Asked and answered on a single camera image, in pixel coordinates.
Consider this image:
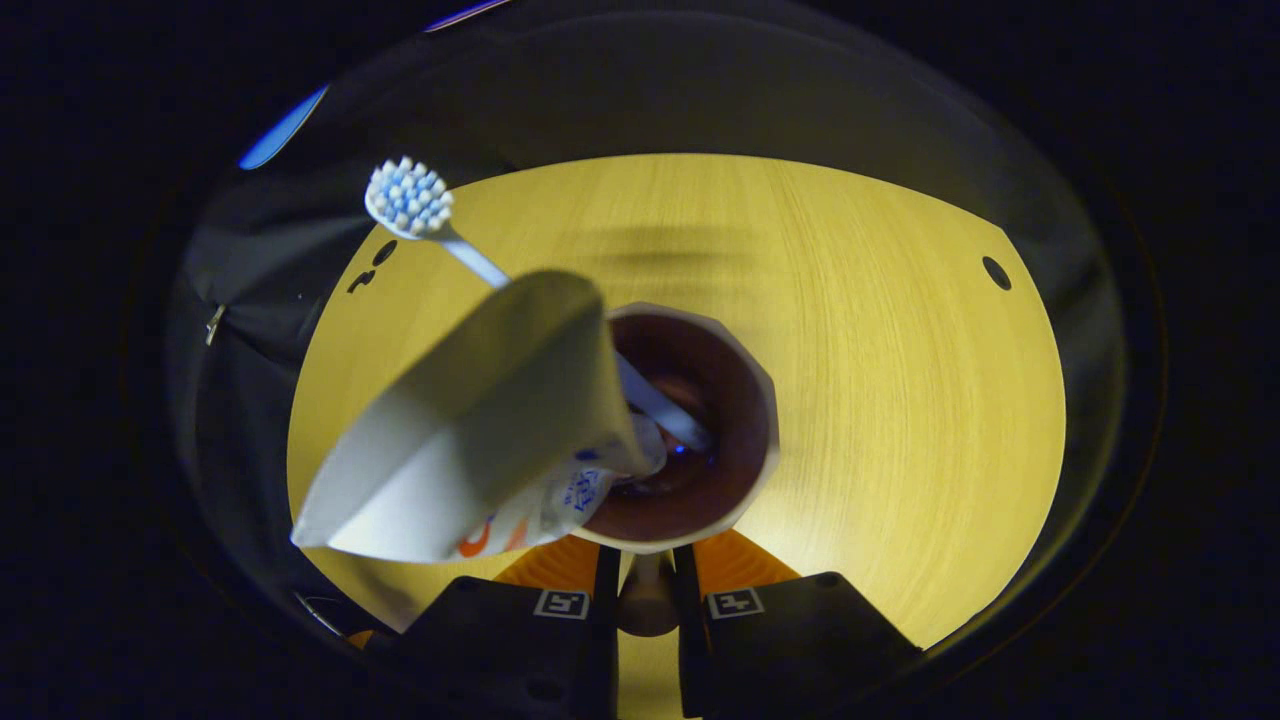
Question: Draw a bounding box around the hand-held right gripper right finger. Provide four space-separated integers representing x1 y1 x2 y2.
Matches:
675 530 923 720

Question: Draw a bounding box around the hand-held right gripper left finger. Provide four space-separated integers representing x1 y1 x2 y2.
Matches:
395 535 623 720

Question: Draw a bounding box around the white toothpaste tube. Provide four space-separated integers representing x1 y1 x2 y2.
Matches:
290 270 669 563

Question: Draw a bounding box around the beige cup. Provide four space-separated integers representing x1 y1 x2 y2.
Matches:
575 302 781 637

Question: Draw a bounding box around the light blue toothbrush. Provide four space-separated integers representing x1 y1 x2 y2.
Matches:
364 156 713 453

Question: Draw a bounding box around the wooden desktop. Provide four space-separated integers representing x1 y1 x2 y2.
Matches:
287 152 1067 720

